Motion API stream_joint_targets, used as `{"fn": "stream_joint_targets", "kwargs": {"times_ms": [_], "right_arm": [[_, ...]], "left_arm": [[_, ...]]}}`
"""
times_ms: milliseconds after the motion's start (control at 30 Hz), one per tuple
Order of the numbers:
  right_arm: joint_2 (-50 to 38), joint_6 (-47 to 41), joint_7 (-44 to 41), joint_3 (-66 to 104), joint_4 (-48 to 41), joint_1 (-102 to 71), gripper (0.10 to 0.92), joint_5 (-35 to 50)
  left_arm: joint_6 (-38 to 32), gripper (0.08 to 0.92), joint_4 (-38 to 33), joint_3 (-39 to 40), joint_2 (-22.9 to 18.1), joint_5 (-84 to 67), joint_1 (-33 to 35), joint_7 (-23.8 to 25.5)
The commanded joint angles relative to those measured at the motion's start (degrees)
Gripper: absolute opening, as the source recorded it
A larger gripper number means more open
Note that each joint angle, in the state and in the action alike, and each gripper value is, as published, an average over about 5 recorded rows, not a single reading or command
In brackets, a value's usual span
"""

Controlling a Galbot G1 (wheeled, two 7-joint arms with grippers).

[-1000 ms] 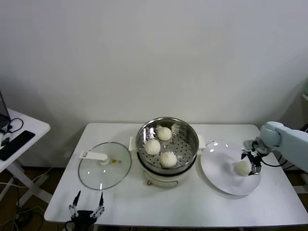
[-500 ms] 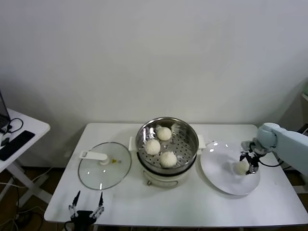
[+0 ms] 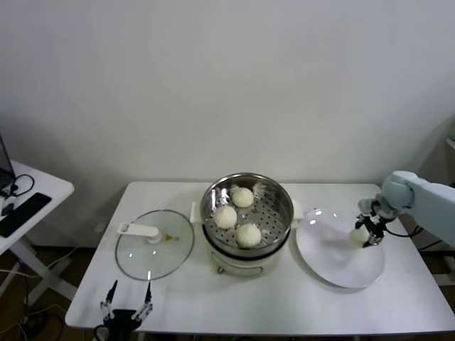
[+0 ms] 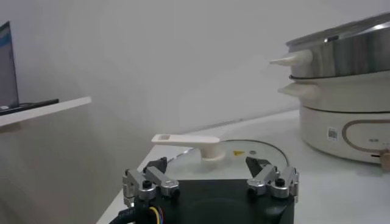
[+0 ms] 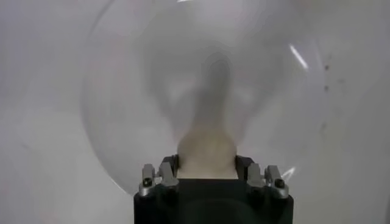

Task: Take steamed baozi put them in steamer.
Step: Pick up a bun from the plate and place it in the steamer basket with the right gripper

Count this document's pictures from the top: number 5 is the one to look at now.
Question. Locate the white steamed baozi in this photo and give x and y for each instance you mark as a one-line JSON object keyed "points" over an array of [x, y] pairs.
{"points": [[207, 155]]}

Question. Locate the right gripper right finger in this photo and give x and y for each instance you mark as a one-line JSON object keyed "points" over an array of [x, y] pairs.
{"points": [[259, 179]]}

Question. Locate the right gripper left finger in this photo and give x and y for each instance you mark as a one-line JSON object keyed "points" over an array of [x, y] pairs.
{"points": [[166, 179]]}

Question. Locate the white round plate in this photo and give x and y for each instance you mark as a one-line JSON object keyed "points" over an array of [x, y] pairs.
{"points": [[122, 91]]}

